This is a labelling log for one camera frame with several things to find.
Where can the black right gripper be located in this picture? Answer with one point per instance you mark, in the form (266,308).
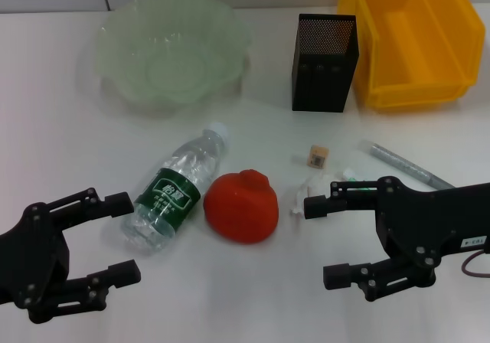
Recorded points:
(421,224)

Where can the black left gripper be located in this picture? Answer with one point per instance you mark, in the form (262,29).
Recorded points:
(34,255)

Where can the white paper ball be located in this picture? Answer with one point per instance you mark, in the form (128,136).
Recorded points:
(315,186)

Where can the clear water bottle green label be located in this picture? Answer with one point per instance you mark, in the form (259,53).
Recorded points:
(172,193)

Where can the mint green utility knife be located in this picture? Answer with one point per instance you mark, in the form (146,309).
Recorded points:
(349,174)

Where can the small tan barcode block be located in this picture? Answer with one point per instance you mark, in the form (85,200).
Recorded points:
(318,157)

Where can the red-orange fruit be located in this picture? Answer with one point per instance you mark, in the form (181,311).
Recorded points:
(241,209)

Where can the grey marker pen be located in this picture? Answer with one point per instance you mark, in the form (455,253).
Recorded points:
(398,162)

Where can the black mesh pen holder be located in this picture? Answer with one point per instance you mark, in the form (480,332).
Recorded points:
(321,82)

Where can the pale green glass fruit plate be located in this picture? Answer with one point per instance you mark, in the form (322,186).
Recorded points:
(164,63)

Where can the yellow plastic storage bin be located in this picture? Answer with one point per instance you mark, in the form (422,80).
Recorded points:
(421,52)

